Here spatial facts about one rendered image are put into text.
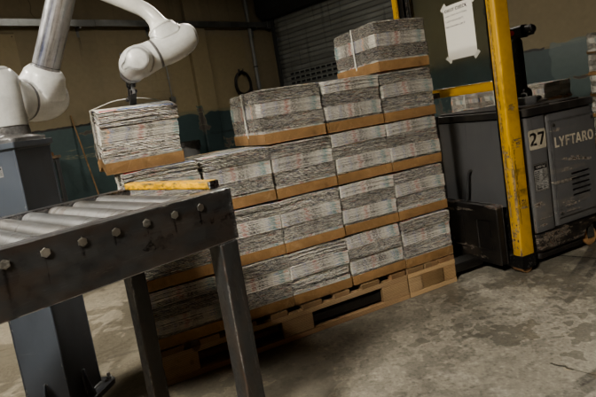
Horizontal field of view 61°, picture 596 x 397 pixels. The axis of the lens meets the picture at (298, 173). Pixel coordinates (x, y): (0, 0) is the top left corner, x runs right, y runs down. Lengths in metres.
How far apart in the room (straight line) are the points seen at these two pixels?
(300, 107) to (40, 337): 1.31
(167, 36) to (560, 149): 1.99
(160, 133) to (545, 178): 1.86
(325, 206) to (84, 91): 7.23
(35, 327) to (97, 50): 7.50
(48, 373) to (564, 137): 2.54
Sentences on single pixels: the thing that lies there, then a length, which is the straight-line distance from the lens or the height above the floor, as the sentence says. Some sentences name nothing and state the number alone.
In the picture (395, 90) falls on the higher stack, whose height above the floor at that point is 0.97.
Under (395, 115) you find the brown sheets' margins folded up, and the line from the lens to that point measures 2.36.
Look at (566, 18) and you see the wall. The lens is 8.25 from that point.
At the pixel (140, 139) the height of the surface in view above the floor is 0.94.
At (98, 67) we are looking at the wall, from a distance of 9.23.
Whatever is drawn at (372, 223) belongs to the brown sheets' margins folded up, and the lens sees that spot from 2.31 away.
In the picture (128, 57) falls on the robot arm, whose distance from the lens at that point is 1.74.
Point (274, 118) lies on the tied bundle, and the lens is 2.08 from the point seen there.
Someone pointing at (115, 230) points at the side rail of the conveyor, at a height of 0.78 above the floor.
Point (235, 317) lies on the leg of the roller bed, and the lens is 1.22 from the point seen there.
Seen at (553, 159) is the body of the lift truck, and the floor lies 0.51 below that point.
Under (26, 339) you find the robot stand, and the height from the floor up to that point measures 0.30.
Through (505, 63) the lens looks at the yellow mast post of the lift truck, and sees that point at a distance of 2.56.
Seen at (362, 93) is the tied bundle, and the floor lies 0.98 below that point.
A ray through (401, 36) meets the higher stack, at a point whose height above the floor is 1.21.
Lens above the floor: 0.94
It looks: 7 degrees down
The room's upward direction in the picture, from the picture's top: 9 degrees counter-clockwise
